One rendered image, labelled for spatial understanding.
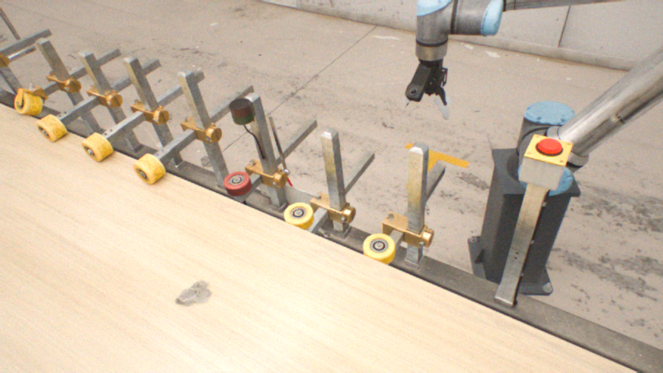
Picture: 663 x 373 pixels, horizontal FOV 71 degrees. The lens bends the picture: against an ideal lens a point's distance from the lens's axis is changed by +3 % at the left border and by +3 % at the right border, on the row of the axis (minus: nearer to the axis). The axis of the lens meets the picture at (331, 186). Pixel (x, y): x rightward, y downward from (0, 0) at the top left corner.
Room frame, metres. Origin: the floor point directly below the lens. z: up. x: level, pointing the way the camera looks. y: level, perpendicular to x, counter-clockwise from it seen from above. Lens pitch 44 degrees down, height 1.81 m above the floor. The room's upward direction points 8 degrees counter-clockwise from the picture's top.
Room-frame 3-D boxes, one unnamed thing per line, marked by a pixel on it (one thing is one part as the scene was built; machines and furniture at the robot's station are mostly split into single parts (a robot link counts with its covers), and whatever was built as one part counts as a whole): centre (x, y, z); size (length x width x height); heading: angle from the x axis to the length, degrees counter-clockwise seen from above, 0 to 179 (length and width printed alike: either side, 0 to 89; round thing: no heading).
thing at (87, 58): (1.55, 0.78, 0.89); 0.03 x 0.03 x 0.48; 53
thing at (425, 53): (1.20, -0.34, 1.16); 0.10 x 0.09 x 0.05; 49
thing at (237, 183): (1.04, 0.28, 0.85); 0.08 x 0.08 x 0.11
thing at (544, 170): (0.64, -0.42, 1.18); 0.07 x 0.07 x 0.08; 53
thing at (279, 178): (1.11, 0.20, 0.85); 0.13 x 0.06 x 0.05; 53
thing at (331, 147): (0.95, -0.01, 0.87); 0.03 x 0.03 x 0.48; 53
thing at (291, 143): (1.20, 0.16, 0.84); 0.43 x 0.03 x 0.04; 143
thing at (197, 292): (0.65, 0.36, 0.91); 0.09 x 0.07 x 0.02; 96
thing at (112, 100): (1.57, 0.80, 0.95); 0.13 x 0.06 x 0.05; 53
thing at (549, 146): (0.64, -0.42, 1.22); 0.04 x 0.04 x 0.02
